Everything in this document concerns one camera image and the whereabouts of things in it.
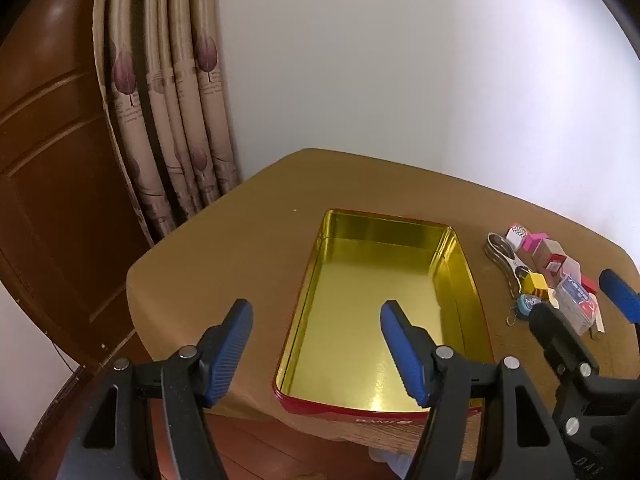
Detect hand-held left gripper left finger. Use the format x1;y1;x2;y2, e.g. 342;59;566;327
60;299;253;480

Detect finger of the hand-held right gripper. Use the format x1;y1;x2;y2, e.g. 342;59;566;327
599;268;640;341
529;304;602;402

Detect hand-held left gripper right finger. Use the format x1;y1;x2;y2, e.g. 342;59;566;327
380;300;573;480

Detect clear card box blue label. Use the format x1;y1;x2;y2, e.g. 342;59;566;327
552;275;601;336

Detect blue round keychain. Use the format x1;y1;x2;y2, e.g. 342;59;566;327
506;292;543;328

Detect yellow cube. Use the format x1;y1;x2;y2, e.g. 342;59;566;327
525;272;551;301

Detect red tin box gold inside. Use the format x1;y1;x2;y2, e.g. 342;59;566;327
272;208;495;428

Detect small brown box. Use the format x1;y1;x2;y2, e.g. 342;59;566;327
532;240;566;271

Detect silver nail clippers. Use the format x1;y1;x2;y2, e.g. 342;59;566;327
484;232;526;301

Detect pink block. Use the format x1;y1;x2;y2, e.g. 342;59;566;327
520;232;548;256

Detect person's blue jeans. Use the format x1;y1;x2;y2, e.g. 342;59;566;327
367;447;416;480

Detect white patterned tape roll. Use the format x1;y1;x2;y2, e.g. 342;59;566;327
506;225;531;251

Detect brown wooden door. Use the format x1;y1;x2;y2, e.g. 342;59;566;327
0;0;156;376

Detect beige leaf print curtain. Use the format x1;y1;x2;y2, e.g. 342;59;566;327
92;0;243;246

